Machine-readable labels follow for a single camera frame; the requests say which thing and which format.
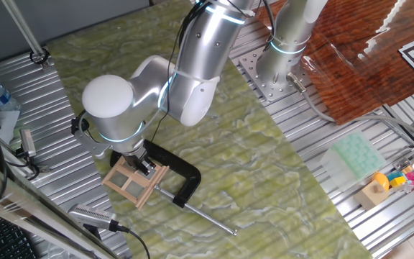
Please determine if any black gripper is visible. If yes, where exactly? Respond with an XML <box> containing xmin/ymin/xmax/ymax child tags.
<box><xmin>120</xmin><ymin>142</ymin><xmax>157</xmax><ymax>176</ymax></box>

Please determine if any small wooden sliding window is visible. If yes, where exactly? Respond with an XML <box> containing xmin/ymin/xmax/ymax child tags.
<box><xmin>101</xmin><ymin>155</ymin><xmax>170</xmax><ymax>211</ymax></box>

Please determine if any black C-clamp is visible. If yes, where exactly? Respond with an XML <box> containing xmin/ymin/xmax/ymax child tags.
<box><xmin>109</xmin><ymin>139</ymin><xmax>238</xmax><ymax>237</ymax></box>

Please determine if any green marble pattern mat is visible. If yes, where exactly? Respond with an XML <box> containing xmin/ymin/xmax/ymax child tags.
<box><xmin>46</xmin><ymin>0</ymin><xmax>373</xmax><ymax>259</ymax></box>

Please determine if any white paper sheet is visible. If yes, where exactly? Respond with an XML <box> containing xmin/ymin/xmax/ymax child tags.
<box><xmin>0</xmin><ymin>109</ymin><xmax>21</xmax><ymax>145</ymax></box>

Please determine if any metal stand pole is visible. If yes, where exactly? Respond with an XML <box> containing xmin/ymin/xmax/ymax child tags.
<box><xmin>1</xmin><ymin>0</ymin><xmax>50</xmax><ymax>69</ymax></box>

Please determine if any translucent green plastic tray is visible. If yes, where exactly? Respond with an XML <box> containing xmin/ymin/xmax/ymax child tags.
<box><xmin>318</xmin><ymin>131</ymin><xmax>387</xmax><ymax>191</ymax></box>

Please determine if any wooden block house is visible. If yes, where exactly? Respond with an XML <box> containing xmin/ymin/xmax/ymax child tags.
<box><xmin>354</xmin><ymin>179</ymin><xmax>390</xmax><ymax>212</ymax></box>

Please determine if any blue toy block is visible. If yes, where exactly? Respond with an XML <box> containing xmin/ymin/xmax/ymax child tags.
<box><xmin>387</xmin><ymin>171</ymin><xmax>405</xmax><ymax>183</ymax></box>

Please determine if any yellow toy block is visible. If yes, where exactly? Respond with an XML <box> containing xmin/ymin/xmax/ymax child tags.
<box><xmin>389</xmin><ymin>176</ymin><xmax>408</xmax><ymax>188</ymax></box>

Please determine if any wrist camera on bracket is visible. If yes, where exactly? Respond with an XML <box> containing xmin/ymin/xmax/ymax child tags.
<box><xmin>70</xmin><ymin>111</ymin><xmax>111</xmax><ymax>159</ymax></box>

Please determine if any silver camera with vents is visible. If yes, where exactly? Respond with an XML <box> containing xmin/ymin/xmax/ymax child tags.
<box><xmin>67</xmin><ymin>204</ymin><xmax>118</xmax><ymax>231</ymax></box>

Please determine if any black camera cable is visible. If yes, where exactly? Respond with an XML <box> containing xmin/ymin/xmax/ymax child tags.
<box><xmin>109</xmin><ymin>221</ymin><xmax>152</xmax><ymax>259</ymax></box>

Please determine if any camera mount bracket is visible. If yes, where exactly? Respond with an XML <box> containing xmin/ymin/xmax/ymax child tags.
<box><xmin>12</xmin><ymin>147</ymin><xmax>52</xmax><ymax>181</ymax></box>

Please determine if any small silver camera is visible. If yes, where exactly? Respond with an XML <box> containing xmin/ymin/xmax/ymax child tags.
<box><xmin>19</xmin><ymin>129</ymin><xmax>37</xmax><ymax>158</ymax></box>

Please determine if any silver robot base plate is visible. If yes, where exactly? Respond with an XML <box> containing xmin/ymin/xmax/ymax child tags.
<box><xmin>238</xmin><ymin>48</ymin><xmax>312</xmax><ymax>102</ymax></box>

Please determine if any black ring pole base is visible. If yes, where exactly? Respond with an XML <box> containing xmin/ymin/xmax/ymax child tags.
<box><xmin>29</xmin><ymin>48</ymin><xmax>51</xmax><ymax>65</ymax></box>

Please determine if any grey robot power cable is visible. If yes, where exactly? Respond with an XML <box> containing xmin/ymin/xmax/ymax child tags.
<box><xmin>286</xmin><ymin>71</ymin><xmax>414</xmax><ymax>143</ymax></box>

